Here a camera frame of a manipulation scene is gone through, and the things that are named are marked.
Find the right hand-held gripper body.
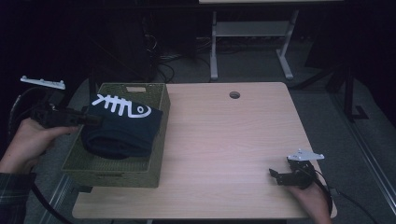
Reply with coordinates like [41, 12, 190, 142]
[278, 148, 325, 190]

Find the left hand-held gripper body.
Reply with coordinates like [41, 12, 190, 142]
[20, 75, 87, 129]

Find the dark navy garment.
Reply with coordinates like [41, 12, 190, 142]
[80, 92, 163, 160]

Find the green woven basket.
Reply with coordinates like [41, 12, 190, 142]
[61, 82, 171, 189]

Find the person's right hand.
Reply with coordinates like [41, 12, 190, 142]
[287, 183, 332, 224]

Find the person's left hand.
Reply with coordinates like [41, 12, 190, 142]
[0, 118, 79, 175]

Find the black metal stand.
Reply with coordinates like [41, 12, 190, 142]
[292, 62, 370, 122]

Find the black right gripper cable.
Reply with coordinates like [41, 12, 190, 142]
[313, 169, 334, 217]

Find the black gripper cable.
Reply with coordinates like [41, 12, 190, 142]
[7, 87, 74, 224]
[313, 169, 334, 217]

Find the thin black floor cable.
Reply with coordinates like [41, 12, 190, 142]
[331, 188, 379, 224]

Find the metal floor rail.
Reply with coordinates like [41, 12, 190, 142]
[330, 92, 396, 216]
[40, 174, 73, 224]

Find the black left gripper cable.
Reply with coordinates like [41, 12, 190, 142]
[7, 87, 74, 224]

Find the tangle of dark cables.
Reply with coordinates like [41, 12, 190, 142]
[141, 15, 216, 83]

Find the white metal table frame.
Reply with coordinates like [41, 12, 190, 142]
[209, 8, 300, 81]

